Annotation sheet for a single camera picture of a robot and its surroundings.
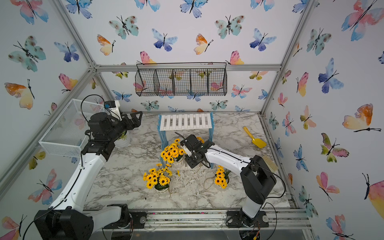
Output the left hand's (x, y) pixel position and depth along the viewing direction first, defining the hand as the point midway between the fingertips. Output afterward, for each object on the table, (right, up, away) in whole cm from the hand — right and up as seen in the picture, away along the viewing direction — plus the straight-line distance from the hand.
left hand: (135, 112), depth 74 cm
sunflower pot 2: (+12, -32, -3) cm, 35 cm away
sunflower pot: (+42, -32, -1) cm, 53 cm away
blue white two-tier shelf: (+22, -5, +5) cm, 23 cm away
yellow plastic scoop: (+73, -18, +29) cm, 80 cm away
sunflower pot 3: (+18, -21, +4) cm, 28 cm away
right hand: (+28, -25, +12) cm, 39 cm away
